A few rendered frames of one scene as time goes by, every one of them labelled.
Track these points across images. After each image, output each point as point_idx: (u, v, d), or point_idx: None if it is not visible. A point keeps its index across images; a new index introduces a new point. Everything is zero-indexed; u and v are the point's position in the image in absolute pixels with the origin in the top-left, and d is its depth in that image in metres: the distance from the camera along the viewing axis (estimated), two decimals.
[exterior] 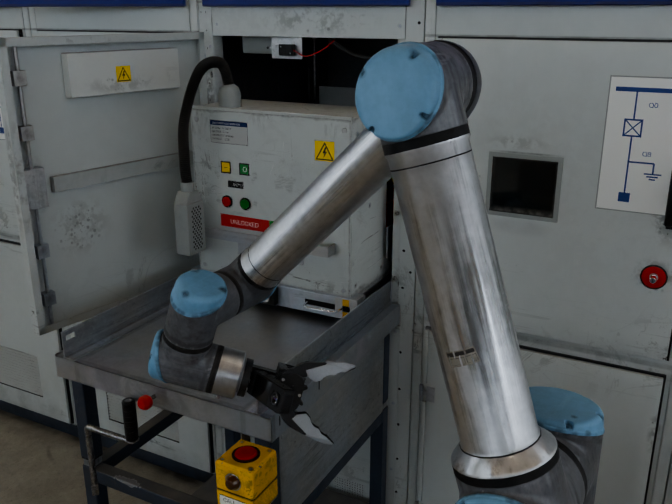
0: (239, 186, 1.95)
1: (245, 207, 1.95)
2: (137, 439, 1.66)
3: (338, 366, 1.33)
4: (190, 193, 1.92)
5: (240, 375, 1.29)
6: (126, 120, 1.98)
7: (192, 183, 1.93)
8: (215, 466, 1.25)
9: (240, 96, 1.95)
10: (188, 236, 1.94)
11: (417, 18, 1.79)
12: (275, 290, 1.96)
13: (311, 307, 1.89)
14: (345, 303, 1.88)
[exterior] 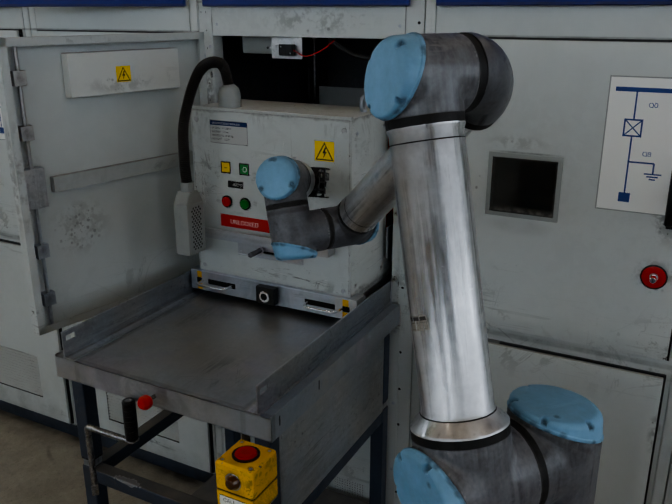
0: (239, 186, 1.95)
1: (245, 207, 1.95)
2: (137, 439, 1.66)
3: None
4: (190, 193, 1.92)
5: None
6: (126, 120, 1.98)
7: (192, 183, 1.93)
8: (215, 466, 1.25)
9: (240, 97, 1.95)
10: (188, 236, 1.94)
11: (417, 18, 1.79)
12: (275, 290, 1.96)
13: (311, 307, 1.89)
14: (345, 303, 1.88)
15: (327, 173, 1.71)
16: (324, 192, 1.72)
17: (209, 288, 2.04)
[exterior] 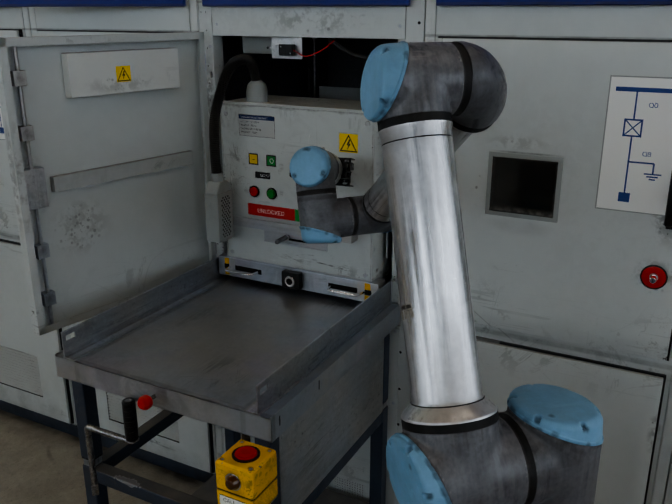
0: (266, 177, 2.07)
1: (272, 196, 2.07)
2: (137, 439, 1.66)
3: None
4: (220, 183, 2.03)
5: None
6: (126, 120, 1.98)
7: (222, 173, 2.04)
8: (215, 466, 1.25)
9: (267, 92, 2.07)
10: (218, 224, 2.06)
11: (417, 18, 1.79)
12: (300, 275, 2.08)
13: (335, 290, 2.01)
14: (367, 287, 2.00)
15: (352, 163, 1.83)
16: (349, 181, 1.83)
17: (237, 274, 2.15)
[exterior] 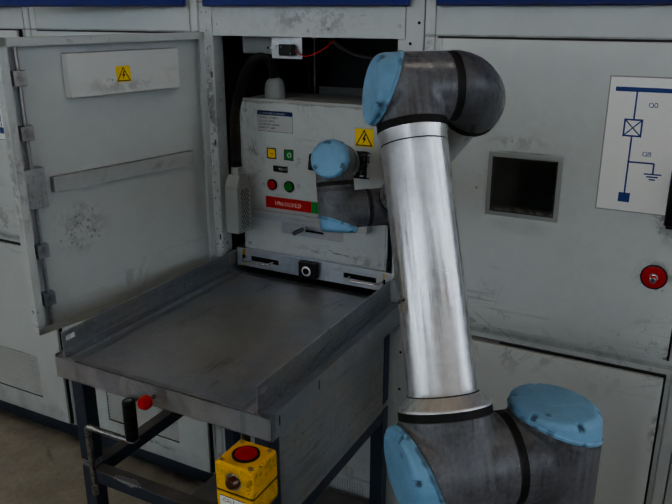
0: (284, 171, 2.15)
1: (289, 189, 2.15)
2: (137, 439, 1.66)
3: None
4: (240, 176, 2.12)
5: None
6: (126, 120, 1.98)
7: (241, 167, 2.13)
8: (215, 466, 1.25)
9: (285, 89, 2.15)
10: (238, 216, 2.14)
11: (417, 18, 1.79)
12: (316, 265, 2.16)
13: (354, 280, 2.08)
14: None
15: (368, 157, 1.91)
16: (365, 174, 1.91)
17: (253, 264, 2.24)
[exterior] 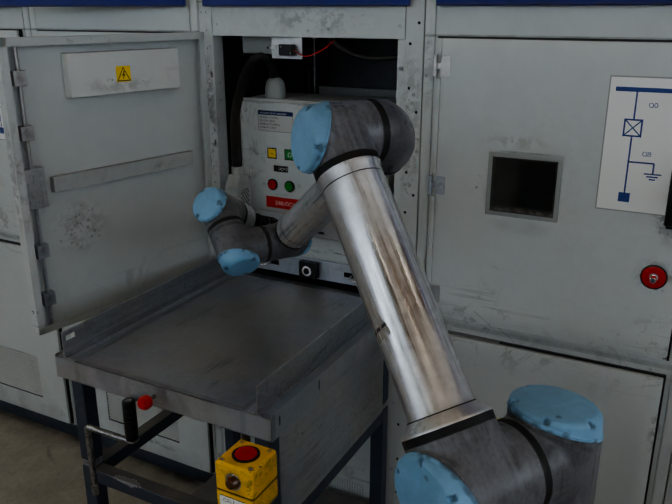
0: (284, 171, 2.15)
1: (289, 189, 2.15)
2: (137, 439, 1.66)
3: None
4: (240, 176, 2.12)
5: None
6: (126, 120, 1.98)
7: (242, 167, 2.13)
8: (215, 466, 1.25)
9: (285, 89, 2.15)
10: None
11: (417, 18, 1.79)
12: (316, 265, 2.16)
13: None
14: None
15: None
16: None
17: None
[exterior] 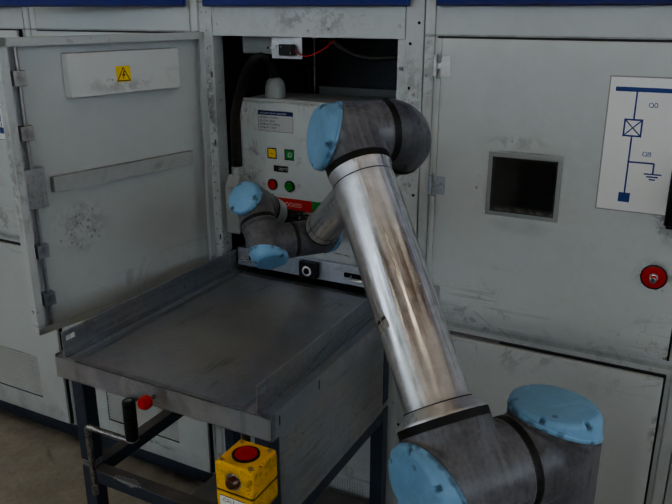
0: (284, 171, 2.15)
1: (289, 189, 2.15)
2: (137, 439, 1.66)
3: None
4: (240, 176, 2.12)
5: None
6: (126, 120, 1.98)
7: (242, 167, 2.13)
8: (215, 466, 1.25)
9: (285, 89, 2.15)
10: (238, 216, 2.14)
11: (417, 18, 1.79)
12: (316, 265, 2.16)
13: (356, 280, 2.08)
14: None
15: (307, 218, 2.01)
16: None
17: (251, 263, 2.24)
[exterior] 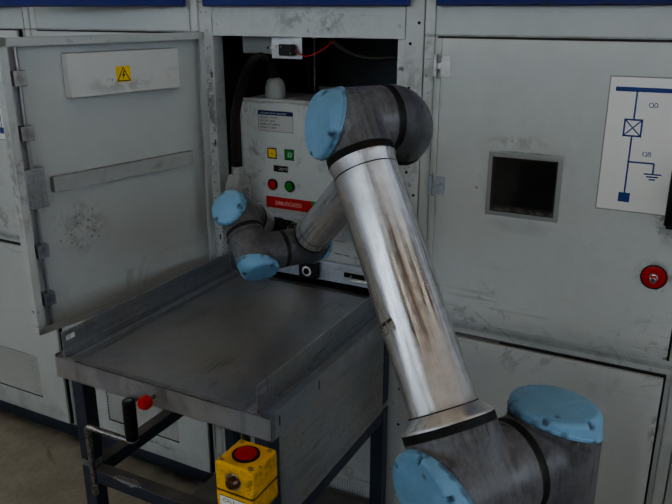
0: (284, 171, 2.15)
1: (289, 189, 2.15)
2: (137, 439, 1.66)
3: None
4: (240, 176, 2.12)
5: None
6: (126, 120, 1.98)
7: (242, 167, 2.13)
8: (215, 466, 1.25)
9: (285, 89, 2.15)
10: None
11: (417, 18, 1.79)
12: (316, 265, 2.16)
13: (356, 280, 2.08)
14: None
15: None
16: None
17: None
